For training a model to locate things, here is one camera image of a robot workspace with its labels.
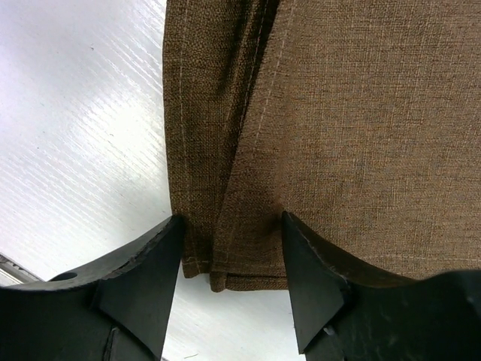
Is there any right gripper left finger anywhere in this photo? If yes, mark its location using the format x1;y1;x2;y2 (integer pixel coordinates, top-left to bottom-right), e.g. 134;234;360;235
1;216;185;360

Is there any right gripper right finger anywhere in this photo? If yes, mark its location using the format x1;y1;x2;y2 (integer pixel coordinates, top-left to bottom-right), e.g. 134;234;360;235
282;212;480;360

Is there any brown cloth napkin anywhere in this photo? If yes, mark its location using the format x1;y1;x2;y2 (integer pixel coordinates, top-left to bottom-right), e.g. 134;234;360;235
163;1;480;292

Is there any aluminium front rail frame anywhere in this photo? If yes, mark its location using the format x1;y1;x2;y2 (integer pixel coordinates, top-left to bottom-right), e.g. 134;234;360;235
1;255;44;290

